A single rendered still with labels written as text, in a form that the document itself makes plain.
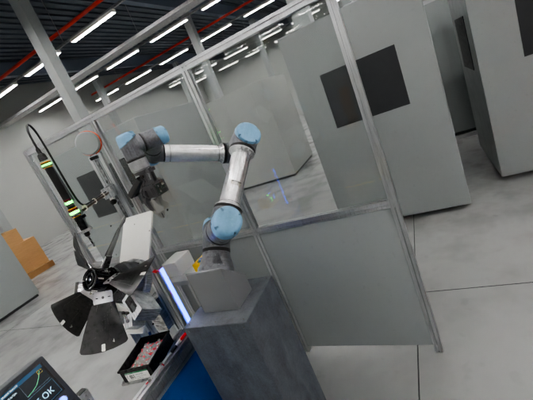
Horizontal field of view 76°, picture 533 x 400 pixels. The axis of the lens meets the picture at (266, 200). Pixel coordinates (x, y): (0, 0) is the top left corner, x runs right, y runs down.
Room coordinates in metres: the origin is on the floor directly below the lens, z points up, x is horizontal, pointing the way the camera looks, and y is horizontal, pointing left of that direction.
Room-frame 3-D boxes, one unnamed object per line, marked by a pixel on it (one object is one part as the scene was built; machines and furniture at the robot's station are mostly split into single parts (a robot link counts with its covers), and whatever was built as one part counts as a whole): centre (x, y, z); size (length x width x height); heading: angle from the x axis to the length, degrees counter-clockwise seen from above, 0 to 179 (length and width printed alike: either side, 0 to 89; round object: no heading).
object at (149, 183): (1.38, 0.41, 1.57); 0.09 x 0.08 x 0.12; 60
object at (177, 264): (2.24, 0.75, 0.91); 0.17 x 0.16 x 0.11; 150
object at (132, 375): (1.40, 0.78, 0.84); 0.22 x 0.17 x 0.07; 166
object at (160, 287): (2.00, 0.82, 0.57); 0.09 x 0.04 x 1.15; 60
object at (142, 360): (1.39, 0.79, 0.84); 0.19 x 0.14 x 0.04; 166
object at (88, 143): (2.36, 0.94, 1.88); 0.17 x 0.15 x 0.16; 60
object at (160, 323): (2.04, 0.90, 0.73); 0.15 x 0.09 x 0.22; 150
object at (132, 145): (1.38, 0.41, 1.73); 0.09 x 0.08 x 0.11; 121
